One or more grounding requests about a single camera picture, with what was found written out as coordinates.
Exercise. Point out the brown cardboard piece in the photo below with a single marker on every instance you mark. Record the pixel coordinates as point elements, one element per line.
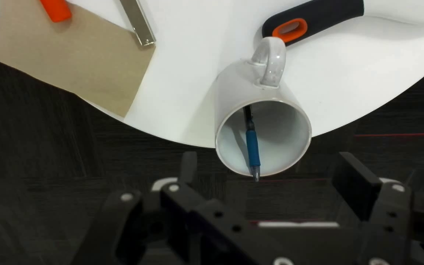
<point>74,54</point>

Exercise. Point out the white ceramic mug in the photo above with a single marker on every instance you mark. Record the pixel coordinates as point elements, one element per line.
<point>266,113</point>

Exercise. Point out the blue pen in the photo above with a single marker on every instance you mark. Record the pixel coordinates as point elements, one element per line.
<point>253,145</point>

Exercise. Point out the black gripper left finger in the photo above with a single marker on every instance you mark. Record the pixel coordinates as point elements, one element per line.
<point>173,222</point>

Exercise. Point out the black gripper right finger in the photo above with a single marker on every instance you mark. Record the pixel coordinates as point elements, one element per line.
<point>375,207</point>

